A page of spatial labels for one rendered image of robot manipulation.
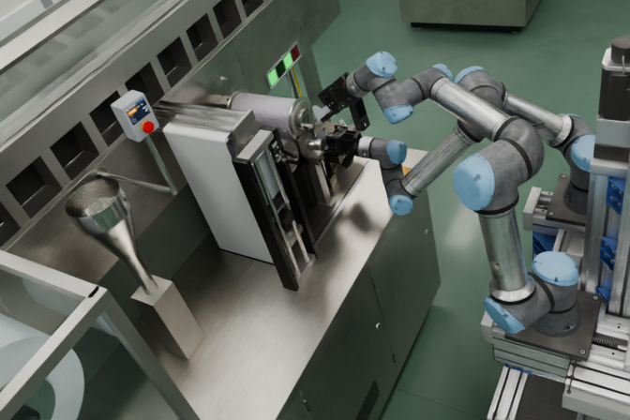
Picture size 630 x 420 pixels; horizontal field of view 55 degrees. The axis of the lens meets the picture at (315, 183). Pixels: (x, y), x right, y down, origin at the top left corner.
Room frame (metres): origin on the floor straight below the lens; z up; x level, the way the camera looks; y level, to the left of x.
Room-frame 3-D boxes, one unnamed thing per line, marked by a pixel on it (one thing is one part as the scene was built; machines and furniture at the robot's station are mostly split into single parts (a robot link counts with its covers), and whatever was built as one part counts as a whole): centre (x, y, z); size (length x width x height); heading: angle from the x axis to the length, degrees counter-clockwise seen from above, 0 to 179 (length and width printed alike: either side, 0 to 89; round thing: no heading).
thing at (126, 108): (1.30, 0.36, 1.66); 0.07 x 0.07 x 0.10; 40
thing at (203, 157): (1.55, 0.32, 1.17); 0.34 x 0.05 x 0.54; 50
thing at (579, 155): (1.38, -0.86, 0.98); 0.13 x 0.12 x 0.14; 173
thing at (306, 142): (1.65, -0.03, 1.05); 0.06 x 0.05 x 0.31; 50
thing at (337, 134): (1.68, -0.14, 1.12); 0.12 x 0.08 x 0.09; 50
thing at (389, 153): (1.57, -0.26, 1.11); 0.11 x 0.08 x 0.09; 50
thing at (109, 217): (1.22, 0.53, 1.50); 0.14 x 0.14 x 0.06
